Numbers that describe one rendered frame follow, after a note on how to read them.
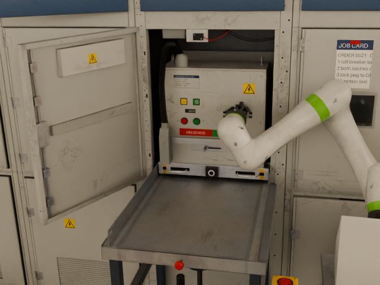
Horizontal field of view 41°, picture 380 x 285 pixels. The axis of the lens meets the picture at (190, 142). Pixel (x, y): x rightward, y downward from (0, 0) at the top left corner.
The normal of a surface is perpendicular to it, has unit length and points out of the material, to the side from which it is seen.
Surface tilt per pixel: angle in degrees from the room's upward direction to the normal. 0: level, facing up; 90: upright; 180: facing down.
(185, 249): 0
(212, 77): 90
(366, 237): 90
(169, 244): 0
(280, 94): 90
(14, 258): 90
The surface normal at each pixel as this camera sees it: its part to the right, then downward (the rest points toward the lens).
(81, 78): 0.78, 0.19
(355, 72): -0.21, 0.33
